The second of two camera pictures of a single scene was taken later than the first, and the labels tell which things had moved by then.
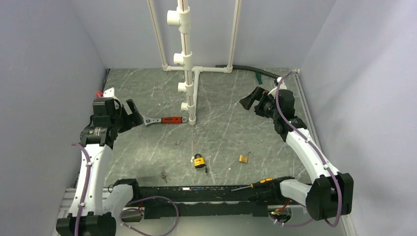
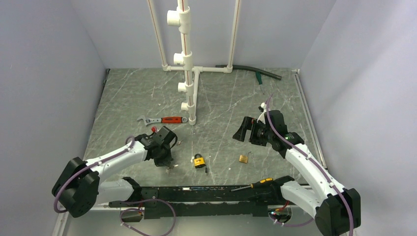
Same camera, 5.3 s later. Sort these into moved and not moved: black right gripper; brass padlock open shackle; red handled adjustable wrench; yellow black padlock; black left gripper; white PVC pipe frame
Moved: black right gripper; black left gripper
Not moved: yellow black padlock; white PVC pipe frame; brass padlock open shackle; red handled adjustable wrench
